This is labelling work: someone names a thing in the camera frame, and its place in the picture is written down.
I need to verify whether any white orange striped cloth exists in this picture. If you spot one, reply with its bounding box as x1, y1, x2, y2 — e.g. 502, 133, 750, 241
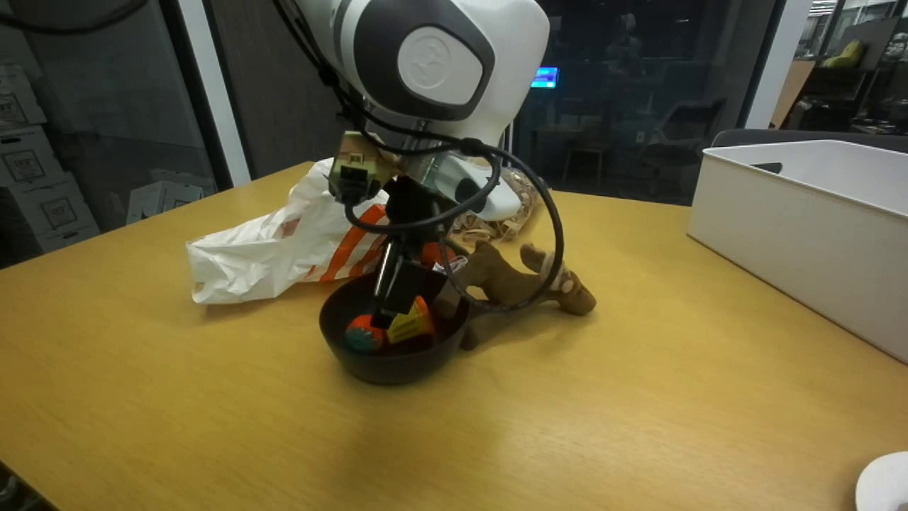
184, 155, 405, 309

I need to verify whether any black bowl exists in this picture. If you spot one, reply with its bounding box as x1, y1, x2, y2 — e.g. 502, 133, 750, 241
315, 269, 474, 388

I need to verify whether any white stacked storage crate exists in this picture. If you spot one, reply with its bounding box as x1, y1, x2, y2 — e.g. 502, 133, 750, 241
0, 174, 103, 256
0, 126, 68, 194

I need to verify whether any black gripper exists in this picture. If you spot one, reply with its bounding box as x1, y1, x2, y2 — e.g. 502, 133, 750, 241
369, 174, 448, 327

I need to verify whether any white storage box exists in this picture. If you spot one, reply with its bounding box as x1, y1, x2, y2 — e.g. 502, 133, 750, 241
685, 136, 908, 370

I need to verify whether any brown plush toy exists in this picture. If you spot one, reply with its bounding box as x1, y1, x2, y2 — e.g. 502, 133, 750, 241
432, 238, 603, 351

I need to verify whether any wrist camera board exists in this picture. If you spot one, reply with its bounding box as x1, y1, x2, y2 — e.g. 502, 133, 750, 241
326, 127, 403, 208

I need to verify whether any yellow toy container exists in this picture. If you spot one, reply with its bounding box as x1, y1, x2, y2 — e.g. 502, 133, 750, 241
383, 293, 439, 347

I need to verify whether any blue lit monitor screen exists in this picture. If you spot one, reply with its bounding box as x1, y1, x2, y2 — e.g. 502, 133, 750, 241
532, 62, 563, 94

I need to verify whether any white plate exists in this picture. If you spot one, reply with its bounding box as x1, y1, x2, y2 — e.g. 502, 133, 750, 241
851, 449, 908, 511

